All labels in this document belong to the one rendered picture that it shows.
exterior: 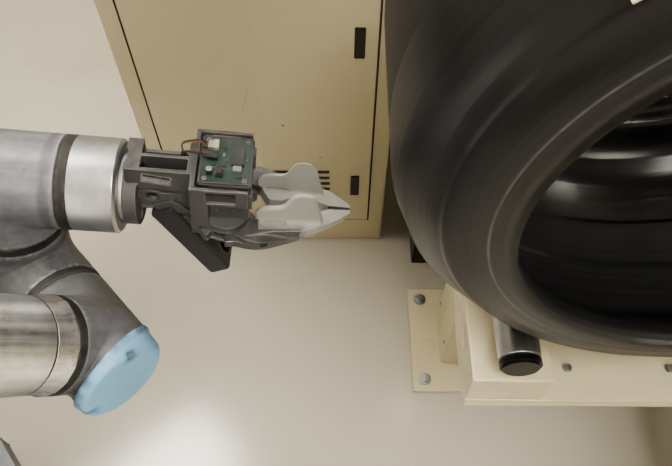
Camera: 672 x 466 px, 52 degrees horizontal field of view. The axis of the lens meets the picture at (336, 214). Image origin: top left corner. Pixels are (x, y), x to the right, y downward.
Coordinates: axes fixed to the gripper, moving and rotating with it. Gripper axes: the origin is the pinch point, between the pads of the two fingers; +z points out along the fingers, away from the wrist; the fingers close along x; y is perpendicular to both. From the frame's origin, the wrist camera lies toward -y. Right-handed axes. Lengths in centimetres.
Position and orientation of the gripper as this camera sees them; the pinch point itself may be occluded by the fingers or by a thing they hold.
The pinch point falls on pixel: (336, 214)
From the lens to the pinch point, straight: 69.6
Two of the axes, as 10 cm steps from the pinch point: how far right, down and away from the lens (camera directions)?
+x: 0.1, -8.3, 5.6
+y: 1.2, -5.6, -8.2
